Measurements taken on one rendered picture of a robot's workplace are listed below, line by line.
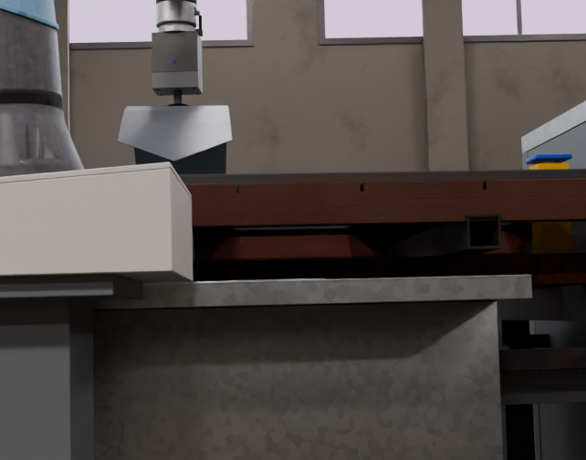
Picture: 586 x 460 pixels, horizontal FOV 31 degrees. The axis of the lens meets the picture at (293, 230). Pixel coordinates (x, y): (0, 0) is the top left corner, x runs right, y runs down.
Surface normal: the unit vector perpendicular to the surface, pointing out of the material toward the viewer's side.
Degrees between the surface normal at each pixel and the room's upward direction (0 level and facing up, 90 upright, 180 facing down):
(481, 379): 90
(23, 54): 89
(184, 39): 90
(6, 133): 73
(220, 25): 90
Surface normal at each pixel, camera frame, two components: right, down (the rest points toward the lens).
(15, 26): 0.44, -0.11
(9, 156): 0.25, -0.39
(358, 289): 0.08, -0.08
